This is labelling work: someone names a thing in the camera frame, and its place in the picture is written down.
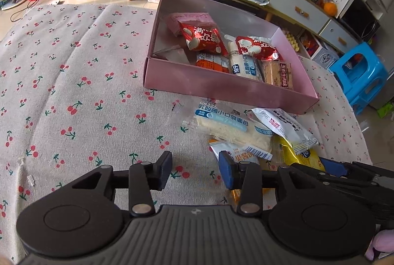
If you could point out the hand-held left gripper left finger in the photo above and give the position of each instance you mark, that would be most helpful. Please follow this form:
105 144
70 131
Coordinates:
164 171

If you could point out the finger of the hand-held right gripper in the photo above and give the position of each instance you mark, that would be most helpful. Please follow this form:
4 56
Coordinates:
347 185
335 168

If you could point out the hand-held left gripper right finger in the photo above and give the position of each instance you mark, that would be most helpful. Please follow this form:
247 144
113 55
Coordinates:
226 171

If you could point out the orange white barcode packet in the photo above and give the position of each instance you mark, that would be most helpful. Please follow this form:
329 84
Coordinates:
243 154

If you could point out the yellow snack packet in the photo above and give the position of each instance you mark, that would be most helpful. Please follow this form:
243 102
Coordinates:
295 154

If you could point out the large bread packet blue label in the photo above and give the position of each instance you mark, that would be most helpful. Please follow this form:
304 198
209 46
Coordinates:
221 126

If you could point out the white packet red logo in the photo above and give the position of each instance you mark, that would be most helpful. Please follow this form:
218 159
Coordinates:
286 129

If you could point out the pink cardboard box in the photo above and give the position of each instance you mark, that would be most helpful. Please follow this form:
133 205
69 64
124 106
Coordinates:
215 86

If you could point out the long bread packet blue label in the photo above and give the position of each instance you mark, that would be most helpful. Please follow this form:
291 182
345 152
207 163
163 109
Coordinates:
243 66

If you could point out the brown cracker packet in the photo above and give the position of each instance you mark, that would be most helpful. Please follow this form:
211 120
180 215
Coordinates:
277 74

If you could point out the orange blue snack packet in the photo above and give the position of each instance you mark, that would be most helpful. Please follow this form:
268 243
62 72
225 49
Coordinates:
212 62

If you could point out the red snack packet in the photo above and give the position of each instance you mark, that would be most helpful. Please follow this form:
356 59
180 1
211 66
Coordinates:
258 48
203 37

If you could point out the pink snack packet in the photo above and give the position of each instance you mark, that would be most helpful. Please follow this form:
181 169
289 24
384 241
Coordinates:
190 17

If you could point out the person's right forearm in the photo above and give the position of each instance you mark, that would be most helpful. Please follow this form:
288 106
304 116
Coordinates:
383 243

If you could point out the green toy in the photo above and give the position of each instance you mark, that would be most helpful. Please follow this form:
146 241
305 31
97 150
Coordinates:
386 111

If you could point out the blue plastic stool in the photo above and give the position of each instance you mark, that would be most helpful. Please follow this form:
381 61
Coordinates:
374 68

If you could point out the white printed crate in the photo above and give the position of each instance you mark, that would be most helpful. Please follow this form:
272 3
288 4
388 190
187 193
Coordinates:
324 57

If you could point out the cherry print cloth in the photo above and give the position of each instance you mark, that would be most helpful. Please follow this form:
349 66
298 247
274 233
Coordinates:
77 83

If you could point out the red toy box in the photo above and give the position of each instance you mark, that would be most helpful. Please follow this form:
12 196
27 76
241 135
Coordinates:
307 43

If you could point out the yellow egg carton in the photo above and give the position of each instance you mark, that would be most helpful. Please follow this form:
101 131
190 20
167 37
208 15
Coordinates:
292 42

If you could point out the clear plastic scrap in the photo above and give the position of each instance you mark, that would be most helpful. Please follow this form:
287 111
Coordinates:
30 180

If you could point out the black microwave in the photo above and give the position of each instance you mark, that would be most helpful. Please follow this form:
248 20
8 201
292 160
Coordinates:
357 19

